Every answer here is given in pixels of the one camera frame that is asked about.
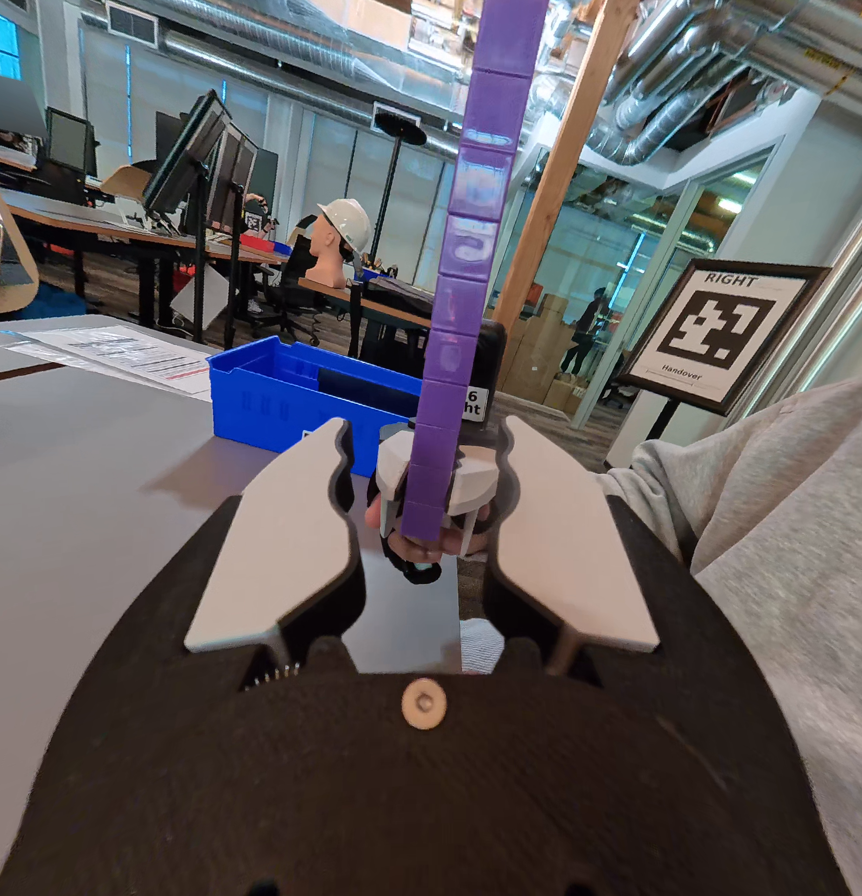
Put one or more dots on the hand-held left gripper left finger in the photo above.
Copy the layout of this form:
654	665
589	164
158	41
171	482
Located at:
284	546

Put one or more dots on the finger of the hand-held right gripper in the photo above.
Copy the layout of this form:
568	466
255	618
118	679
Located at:
476	483
394	462

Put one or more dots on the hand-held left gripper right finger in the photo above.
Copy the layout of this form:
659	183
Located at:
571	560

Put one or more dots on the long purple block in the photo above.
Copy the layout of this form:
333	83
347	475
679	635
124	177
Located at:
466	280

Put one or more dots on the blue plastic bin with tag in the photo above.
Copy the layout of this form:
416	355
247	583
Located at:
263	399

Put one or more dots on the person's right forearm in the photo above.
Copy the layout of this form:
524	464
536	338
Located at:
718	476

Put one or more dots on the grey desk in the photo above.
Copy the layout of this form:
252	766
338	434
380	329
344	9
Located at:
88	490

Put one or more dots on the stack of cardboard boxes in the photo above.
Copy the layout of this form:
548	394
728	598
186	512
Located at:
536	350

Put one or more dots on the person's striped pale trousers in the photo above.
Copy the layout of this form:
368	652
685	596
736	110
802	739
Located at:
483	647

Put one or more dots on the wooden top table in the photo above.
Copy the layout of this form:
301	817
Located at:
354	297
88	227

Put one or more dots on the mannequin head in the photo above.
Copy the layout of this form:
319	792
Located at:
329	255

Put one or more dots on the white hard hat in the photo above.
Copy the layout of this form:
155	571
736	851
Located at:
347	220

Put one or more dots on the black office chair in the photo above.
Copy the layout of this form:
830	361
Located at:
291	280

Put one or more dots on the framed marker sign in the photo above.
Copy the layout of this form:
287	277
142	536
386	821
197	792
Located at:
725	329

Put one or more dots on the black pole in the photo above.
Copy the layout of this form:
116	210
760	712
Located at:
399	129

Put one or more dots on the paper sheets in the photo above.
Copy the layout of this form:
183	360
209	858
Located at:
123	353

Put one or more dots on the black computer monitor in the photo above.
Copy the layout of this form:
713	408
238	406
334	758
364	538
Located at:
238	168
186	154
70	140

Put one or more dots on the metal ventilation ducts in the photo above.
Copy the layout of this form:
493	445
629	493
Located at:
683	70

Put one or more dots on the wooden post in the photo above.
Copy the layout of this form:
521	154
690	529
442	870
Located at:
564	161

